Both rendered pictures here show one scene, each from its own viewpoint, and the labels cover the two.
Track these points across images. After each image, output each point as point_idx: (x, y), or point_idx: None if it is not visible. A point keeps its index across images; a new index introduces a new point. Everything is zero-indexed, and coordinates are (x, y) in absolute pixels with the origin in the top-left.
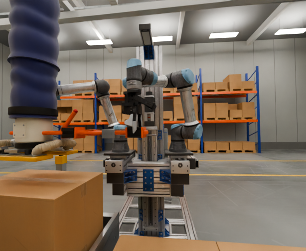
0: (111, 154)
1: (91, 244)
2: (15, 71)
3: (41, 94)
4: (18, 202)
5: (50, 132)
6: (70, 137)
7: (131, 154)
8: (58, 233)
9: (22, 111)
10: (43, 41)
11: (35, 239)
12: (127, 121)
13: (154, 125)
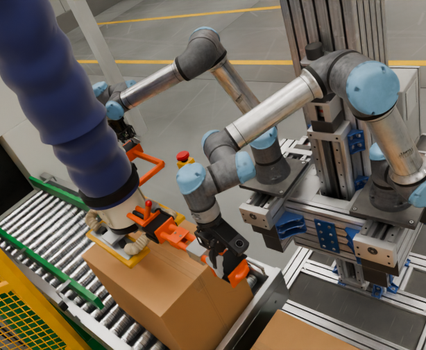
0: (251, 189)
1: (235, 319)
2: (58, 158)
3: (100, 179)
4: (134, 299)
5: (134, 220)
6: (155, 242)
7: (286, 192)
8: (178, 335)
9: (93, 205)
10: (59, 111)
11: (162, 330)
12: (209, 260)
13: (338, 125)
